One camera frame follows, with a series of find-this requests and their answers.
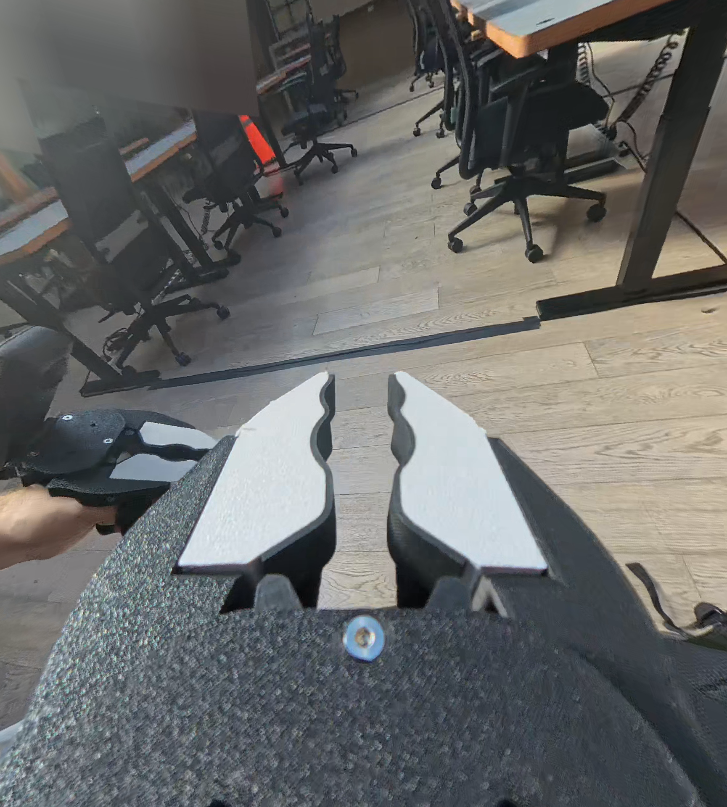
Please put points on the person's left forearm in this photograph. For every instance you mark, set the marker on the person's left forearm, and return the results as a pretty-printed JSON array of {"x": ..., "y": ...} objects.
[{"x": 23, "y": 530}]

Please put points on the black office chair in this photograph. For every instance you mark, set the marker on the black office chair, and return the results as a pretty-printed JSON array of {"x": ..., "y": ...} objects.
[
  {"x": 124, "y": 240},
  {"x": 231, "y": 177},
  {"x": 429, "y": 63},
  {"x": 521, "y": 126},
  {"x": 313, "y": 101}
]

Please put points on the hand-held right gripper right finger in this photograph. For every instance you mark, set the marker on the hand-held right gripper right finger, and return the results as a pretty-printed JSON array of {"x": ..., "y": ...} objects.
[{"x": 464, "y": 498}]

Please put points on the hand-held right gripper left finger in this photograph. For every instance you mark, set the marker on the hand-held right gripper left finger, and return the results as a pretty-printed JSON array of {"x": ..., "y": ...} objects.
[{"x": 263, "y": 498}]

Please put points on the orange red panel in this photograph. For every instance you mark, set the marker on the orange red panel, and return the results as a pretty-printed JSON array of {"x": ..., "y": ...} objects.
[{"x": 259, "y": 139}]

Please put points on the wood edged desk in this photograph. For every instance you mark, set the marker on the wood edged desk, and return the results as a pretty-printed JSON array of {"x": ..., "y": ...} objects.
[{"x": 35, "y": 227}]

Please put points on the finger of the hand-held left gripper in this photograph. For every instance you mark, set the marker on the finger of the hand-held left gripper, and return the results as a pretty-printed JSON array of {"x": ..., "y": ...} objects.
[
  {"x": 149, "y": 472},
  {"x": 174, "y": 438}
]

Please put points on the grey top office desk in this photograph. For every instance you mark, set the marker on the grey top office desk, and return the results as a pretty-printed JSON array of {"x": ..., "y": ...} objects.
[{"x": 553, "y": 19}]

